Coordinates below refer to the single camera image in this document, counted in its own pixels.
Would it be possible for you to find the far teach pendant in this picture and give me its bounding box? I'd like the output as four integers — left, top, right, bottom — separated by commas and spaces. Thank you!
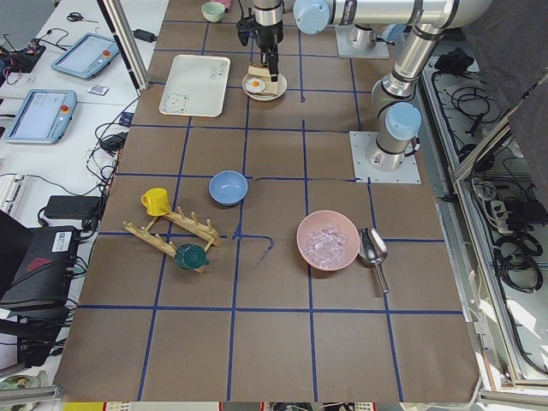
51, 33, 119, 80

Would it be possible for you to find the fried egg toy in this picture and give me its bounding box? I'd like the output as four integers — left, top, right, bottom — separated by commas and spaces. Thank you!
244, 78, 266, 94

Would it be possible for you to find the black computer box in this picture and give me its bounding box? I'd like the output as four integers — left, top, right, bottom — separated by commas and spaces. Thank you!
1, 211, 80, 311

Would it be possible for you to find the wooden dish rack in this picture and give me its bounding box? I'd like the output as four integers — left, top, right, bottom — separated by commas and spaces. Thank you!
123, 205, 223, 275

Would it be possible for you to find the bread slice on plate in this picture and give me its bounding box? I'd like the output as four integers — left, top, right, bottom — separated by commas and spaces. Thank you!
260, 74, 288, 97

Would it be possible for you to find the teach pendant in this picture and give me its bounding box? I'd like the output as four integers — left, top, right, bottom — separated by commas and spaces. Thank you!
5, 89, 77, 145
51, 33, 119, 80

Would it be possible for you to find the pink cloth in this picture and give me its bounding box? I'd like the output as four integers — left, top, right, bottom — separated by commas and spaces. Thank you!
216, 0, 233, 9

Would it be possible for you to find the white bear tray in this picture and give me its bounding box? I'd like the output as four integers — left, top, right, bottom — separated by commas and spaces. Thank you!
158, 55, 230, 117

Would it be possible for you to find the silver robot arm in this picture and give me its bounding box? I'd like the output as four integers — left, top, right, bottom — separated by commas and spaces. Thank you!
236, 1, 491, 84
366, 24, 444, 172

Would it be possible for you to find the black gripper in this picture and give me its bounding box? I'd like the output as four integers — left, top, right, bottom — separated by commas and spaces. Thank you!
260, 45, 278, 82

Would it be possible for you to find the yellow mug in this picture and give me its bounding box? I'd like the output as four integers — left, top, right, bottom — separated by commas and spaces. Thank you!
140, 188, 171, 217

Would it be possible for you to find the aluminium frame post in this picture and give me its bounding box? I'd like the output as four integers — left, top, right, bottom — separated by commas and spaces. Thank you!
97, 0, 150, 91

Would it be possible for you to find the dark green dish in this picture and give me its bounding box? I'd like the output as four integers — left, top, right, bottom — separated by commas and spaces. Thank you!
174, 243, 209, 270

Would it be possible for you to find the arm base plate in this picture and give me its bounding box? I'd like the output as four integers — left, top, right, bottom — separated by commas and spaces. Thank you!
349, 131, 421, 184
335, 26, 390, 59

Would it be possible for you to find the white keyboard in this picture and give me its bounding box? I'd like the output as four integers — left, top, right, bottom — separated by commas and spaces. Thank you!
0, 173, 27, 217

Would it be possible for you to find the metal scoop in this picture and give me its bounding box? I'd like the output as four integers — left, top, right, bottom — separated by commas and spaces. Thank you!
358, 228, 390, 294

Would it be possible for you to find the brown crust bread slice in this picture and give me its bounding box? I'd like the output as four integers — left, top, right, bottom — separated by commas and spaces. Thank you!
247, 64, 271, 82

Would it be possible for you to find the pink bowl with ice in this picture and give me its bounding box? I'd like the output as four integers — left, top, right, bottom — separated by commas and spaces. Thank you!
296, 210, 360, 271

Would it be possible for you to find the near teach pendant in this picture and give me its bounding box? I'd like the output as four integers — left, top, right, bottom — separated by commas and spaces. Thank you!
5, 89, 77, 145

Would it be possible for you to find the small remote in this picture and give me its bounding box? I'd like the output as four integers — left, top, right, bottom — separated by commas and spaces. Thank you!
88, 85, 109, 96

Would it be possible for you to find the black power adapter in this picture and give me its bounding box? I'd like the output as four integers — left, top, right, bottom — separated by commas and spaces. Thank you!
133, 29, 158, 43

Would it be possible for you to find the white round plate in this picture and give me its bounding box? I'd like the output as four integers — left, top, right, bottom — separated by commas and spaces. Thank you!
241, 74, 288, 102

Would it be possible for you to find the mint green bowl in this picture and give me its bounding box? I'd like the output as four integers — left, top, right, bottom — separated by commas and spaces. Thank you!
200, 2, 226, 23

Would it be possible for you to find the blue bowl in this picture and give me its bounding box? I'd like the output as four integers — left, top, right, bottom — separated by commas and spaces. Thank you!
209, 170, 248, 206

